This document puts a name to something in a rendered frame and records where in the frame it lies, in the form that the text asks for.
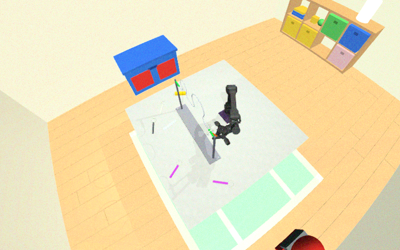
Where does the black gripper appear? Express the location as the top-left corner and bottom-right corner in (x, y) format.
(214, 121), (232, 145)

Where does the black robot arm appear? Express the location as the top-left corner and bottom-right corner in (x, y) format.
(218, 84), (241, 135)

